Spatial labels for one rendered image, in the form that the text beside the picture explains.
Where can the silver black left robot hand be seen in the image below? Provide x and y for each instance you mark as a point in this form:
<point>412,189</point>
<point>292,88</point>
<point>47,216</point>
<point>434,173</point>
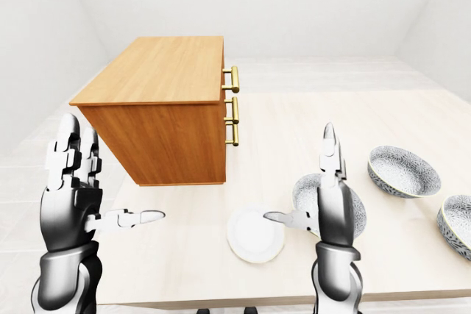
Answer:
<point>68,211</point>

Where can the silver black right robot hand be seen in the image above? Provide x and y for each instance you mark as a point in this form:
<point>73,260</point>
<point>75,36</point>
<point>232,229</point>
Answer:
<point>335,214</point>

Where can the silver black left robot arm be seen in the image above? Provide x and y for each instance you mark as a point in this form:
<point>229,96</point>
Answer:
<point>60,281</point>

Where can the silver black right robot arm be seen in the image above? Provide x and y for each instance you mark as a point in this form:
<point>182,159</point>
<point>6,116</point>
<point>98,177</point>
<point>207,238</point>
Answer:
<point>333,277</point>

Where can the black white patterned bowl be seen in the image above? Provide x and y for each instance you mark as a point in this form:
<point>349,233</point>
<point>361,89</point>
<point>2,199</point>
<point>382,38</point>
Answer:
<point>458,225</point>
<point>404,174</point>
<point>303,192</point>

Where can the wooden cabinet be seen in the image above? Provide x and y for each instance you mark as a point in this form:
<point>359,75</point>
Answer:
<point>158,82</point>

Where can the white plate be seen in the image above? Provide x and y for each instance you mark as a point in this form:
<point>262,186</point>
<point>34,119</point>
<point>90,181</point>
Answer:
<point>250,237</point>

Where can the small dark shape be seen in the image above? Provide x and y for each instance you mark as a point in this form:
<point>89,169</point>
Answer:
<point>203,311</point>
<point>251,310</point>

